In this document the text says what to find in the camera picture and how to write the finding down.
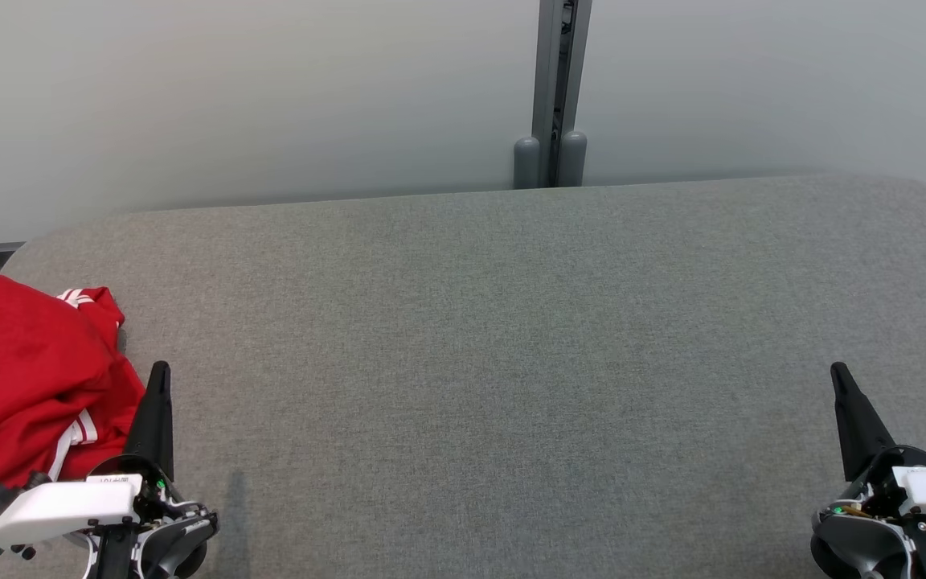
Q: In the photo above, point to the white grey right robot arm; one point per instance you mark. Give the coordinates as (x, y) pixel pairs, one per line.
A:
(857, 540)

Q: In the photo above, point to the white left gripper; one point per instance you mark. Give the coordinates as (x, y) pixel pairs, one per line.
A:
(61, 508)

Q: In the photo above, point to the red shirt with white sleeves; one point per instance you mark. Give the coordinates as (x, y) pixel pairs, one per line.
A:
(113, 398)

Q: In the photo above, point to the grey metal partition post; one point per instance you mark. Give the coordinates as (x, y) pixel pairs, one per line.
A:
(550, 80)

